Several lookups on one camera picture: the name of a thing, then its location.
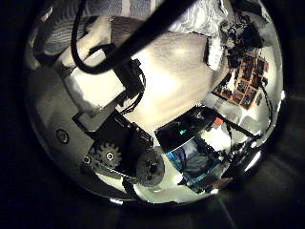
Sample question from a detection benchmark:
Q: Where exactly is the thick black cable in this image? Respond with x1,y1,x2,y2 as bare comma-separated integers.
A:
70,0,198,76

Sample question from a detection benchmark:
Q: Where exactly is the grey striped cloth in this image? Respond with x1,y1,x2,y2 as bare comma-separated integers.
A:
32,0,231,72

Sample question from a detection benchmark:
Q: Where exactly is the wooden cube shelf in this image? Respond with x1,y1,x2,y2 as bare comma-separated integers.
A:
213,54,271,111

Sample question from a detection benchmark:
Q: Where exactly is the thin black cable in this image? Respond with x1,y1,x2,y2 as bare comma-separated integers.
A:
222,79,275,141

